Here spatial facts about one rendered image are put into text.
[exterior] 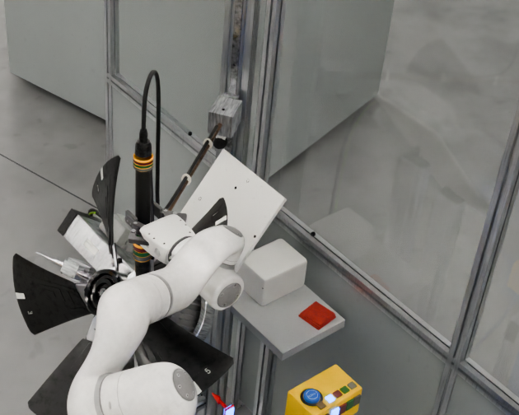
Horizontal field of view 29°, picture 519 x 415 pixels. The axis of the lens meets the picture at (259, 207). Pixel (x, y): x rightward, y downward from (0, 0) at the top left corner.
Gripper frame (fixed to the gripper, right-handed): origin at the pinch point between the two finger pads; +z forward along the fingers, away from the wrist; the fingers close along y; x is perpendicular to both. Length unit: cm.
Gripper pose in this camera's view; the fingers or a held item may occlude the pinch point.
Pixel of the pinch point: (142, 213)
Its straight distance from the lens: 227.6
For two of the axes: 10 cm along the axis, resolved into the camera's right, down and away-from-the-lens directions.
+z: -6.3, -5.2, 5.8
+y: 7.8, -3.4, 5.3
